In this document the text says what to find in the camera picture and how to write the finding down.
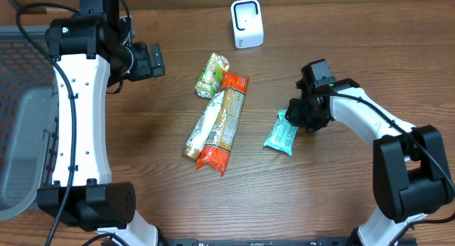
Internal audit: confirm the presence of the grey plastic basket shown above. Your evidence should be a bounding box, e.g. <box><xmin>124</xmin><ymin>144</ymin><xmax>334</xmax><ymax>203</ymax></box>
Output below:
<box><xmin>1</xmin><ymin>26</ymin><xmax>58</xmax><ymax>220</ymax></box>

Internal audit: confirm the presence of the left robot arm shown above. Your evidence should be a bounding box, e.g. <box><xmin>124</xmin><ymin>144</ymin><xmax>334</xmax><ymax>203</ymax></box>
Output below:
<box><xmin>37</xmin><ymin>0</ymin><xmax>165</xmax><ymax>245</ymax></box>

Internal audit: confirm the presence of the orange cracker packet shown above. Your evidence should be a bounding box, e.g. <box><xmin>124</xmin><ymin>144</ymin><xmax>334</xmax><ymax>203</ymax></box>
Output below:
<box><xmin>196</xmin><ymin>72</ymin><xmax>250</xmax><ymax>176</ymax></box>

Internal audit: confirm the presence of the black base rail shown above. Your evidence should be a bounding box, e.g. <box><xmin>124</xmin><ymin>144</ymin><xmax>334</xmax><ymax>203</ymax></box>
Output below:
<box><xmin>101</xmin><ymin>237</ymin><xmax>417</xmax><ymax>246</ymax></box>

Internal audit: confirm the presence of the white cream tube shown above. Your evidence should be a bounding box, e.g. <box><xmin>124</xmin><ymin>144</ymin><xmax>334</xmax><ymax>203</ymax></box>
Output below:
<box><xmin>183</xmin><ymin>92</ymin><xmax>225</xmax><ymax>161</ymax></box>

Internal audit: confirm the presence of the white barcode scanner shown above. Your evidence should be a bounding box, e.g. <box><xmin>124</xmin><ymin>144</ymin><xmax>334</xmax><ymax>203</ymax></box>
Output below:
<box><xmin>230</xmin><ymin>0</ymin><xmax>264</xmax><ymax>49</ymax></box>

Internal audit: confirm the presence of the teal snack packet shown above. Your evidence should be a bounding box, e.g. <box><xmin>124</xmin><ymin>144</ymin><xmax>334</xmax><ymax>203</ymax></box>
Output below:
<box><xmin>264</xmin><ymin>109</ymin><xmax>298</xmax><ymax>156</ymax></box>

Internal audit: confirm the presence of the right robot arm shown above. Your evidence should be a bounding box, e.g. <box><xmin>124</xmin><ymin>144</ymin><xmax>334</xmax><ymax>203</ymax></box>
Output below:
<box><xmin>286</xmin><ymin>59</ymin><xmax>454</xmax><ymax>246</ymax></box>

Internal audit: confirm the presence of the green drink carton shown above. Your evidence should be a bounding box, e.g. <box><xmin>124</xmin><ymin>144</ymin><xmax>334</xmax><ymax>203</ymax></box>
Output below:
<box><xmin>195</xmin><ymin>52</ymin><xmax>230</xmax><ymax>98</ymax></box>

